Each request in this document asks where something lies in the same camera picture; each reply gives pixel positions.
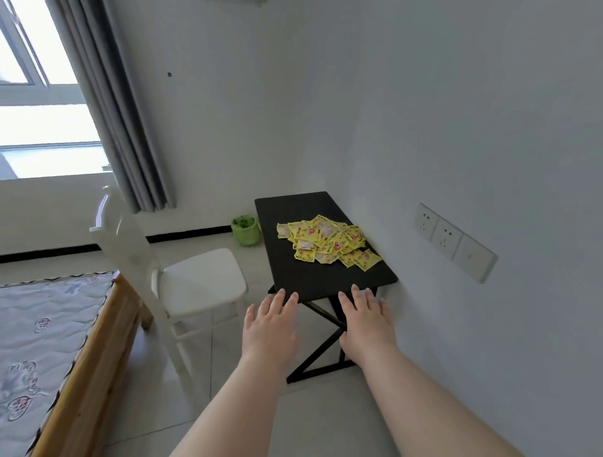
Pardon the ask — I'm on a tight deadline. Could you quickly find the white wall socket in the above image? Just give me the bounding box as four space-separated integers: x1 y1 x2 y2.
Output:
431 219 465 261
415 203 442 244

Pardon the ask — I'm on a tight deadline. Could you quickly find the white wall switch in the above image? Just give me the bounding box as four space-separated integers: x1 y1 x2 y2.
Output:
453 234 499 284

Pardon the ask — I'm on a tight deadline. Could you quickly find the person's left forearm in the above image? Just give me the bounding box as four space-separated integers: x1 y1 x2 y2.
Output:
170 351 295 457

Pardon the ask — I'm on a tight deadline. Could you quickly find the person's right hand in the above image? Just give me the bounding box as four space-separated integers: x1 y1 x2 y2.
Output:
338 284 399 361

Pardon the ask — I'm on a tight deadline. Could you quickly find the white wooden chair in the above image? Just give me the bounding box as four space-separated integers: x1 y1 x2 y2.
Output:
90 185 249 417

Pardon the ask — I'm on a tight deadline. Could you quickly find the grey curtain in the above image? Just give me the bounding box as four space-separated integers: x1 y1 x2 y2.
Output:
45 0 176 214

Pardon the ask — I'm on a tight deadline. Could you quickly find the person's right forearm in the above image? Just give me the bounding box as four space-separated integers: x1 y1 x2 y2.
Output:
346 341 524 457

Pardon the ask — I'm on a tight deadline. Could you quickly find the black folding table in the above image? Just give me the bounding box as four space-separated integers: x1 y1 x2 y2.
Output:
254 191 399 384

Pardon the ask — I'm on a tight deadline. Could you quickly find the white framed window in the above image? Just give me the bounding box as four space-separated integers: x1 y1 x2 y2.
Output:
0 0 112 180

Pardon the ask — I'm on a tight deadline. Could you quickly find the person's left hand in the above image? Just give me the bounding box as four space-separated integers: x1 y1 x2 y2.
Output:
242 289 300 366

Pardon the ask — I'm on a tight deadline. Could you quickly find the black skirting board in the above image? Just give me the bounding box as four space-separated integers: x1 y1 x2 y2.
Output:
0 226 233 263

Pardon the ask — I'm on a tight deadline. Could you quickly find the green waste bin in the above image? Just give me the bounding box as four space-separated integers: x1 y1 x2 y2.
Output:
231 215 261 247

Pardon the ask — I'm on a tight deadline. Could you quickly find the pile of yellow packets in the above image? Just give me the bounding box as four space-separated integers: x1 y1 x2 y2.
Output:
276 214 383 273

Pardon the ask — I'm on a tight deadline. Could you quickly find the wooden bed frame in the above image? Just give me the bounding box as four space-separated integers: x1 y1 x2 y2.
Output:
28 271 154 457

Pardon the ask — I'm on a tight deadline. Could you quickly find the white patterned mattress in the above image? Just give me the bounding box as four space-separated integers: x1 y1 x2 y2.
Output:
0 272 118 455

